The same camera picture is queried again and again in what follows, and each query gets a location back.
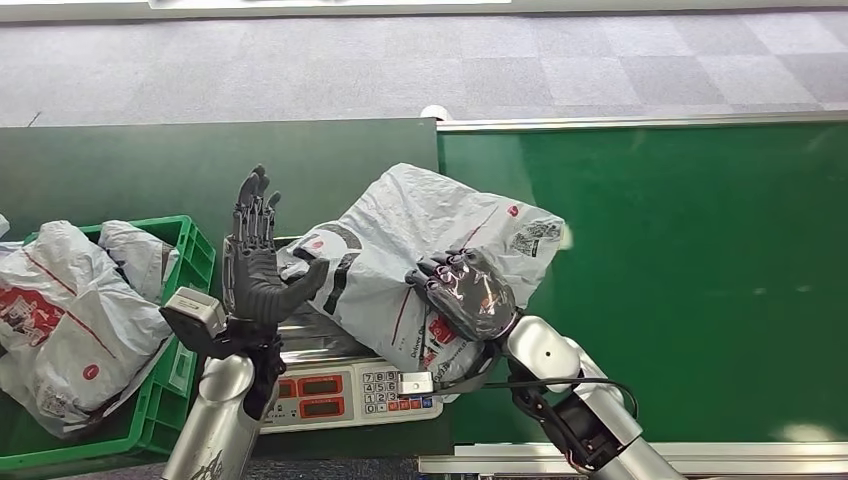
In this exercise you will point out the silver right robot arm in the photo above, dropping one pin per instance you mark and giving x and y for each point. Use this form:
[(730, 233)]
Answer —
[(550, 351)]

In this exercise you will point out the grey package with red print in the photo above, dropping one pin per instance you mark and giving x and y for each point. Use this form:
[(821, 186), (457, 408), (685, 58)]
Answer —
[(79, 318)]

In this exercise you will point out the thin aluminium conveyor rail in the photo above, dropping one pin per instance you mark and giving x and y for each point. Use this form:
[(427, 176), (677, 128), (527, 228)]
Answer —
[(629, 122)]

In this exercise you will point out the wide aluminium conveyor rail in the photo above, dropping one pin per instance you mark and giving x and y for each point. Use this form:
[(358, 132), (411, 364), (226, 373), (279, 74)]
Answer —
[(490, 458)]

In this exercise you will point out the small white plastic piece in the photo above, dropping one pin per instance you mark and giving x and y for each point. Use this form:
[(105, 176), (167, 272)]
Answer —
[(3, 225)]

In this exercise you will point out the grey SF courier package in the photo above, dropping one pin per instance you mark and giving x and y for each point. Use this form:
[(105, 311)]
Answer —
[(411, 218)]

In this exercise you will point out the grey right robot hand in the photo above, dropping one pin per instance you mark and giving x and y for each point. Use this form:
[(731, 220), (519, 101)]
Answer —
[(474, 298)]

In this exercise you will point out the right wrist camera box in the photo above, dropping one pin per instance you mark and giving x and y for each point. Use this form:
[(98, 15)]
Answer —
[(415, 384)]

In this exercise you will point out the green conveyor belt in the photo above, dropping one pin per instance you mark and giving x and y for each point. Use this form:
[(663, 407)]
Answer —
[(729, 199)]

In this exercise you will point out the white conveyor roller end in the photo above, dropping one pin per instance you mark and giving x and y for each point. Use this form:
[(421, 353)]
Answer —
[(436, 114)]

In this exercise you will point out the green plastic crate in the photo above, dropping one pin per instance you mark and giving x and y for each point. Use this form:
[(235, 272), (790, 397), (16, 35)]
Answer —
[(199, 258)]

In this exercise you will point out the electronic scale with steel tray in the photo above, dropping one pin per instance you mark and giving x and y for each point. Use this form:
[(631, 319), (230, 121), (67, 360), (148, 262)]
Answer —
[(331, 397)]

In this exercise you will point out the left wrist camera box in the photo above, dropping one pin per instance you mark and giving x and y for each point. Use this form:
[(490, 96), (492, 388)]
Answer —
[(192, 308)]

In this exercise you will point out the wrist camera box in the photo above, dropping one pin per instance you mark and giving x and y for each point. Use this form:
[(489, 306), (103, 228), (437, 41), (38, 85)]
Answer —
[(192, 308), (415, 384)]

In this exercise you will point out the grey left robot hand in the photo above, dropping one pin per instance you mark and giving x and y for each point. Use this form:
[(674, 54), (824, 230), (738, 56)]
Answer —
[(255, 285)]

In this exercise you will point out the plain grey courier package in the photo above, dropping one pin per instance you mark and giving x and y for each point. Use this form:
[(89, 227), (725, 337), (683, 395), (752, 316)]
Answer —
[(142, 258)]

